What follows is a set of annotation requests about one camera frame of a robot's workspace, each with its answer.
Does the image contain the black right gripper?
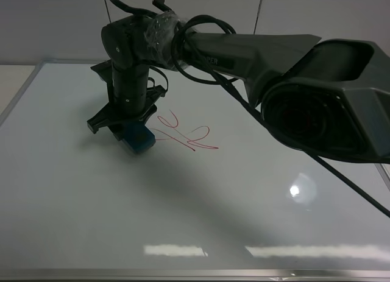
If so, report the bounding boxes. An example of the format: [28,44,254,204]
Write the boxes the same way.
[87,63,166,141]

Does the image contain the blue board eraser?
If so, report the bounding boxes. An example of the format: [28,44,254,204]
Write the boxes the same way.
[122,122,156,154]

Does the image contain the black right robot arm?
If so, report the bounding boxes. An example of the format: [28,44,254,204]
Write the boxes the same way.
[87,11,389,163]

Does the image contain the white whiteboard with aluminium frame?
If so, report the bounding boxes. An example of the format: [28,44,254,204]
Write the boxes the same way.
[1,63,389,281]

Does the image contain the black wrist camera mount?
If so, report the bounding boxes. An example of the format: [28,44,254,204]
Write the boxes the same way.
[90,60,112,83]

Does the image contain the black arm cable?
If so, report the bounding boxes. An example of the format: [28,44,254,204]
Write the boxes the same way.
[109,0,390,219]

